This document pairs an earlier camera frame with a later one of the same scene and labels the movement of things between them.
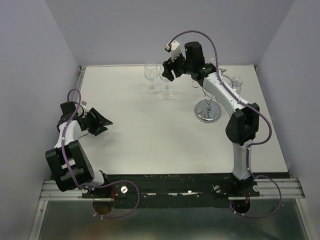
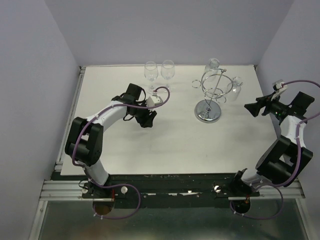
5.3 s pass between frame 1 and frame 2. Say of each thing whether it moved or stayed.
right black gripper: moved
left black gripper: moved
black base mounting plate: stayed
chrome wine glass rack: stayed
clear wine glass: stayed
